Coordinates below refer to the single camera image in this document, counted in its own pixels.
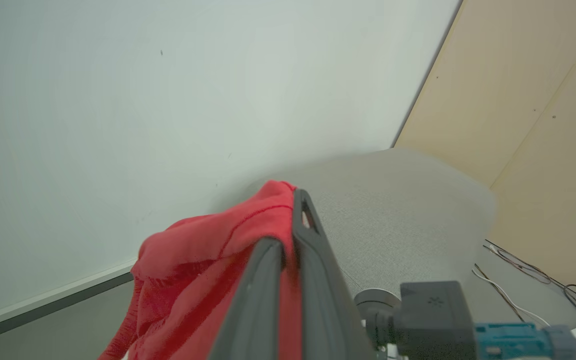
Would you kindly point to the dark grey plug housing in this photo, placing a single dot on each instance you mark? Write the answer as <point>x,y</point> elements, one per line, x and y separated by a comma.
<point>428,320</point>

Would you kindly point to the round silver metal disc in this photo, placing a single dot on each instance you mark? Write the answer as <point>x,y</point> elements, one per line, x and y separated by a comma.
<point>375,297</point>

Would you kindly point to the white and grey baseboard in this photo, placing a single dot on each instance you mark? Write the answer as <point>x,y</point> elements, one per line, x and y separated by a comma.
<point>43,302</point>

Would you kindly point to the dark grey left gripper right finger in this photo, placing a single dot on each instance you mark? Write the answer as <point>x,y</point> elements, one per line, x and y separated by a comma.
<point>323,300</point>

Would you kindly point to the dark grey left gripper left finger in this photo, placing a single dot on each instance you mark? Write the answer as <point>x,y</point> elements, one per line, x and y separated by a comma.
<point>260,300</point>

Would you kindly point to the red clothing item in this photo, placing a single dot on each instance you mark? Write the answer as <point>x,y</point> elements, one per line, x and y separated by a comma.
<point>193,270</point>

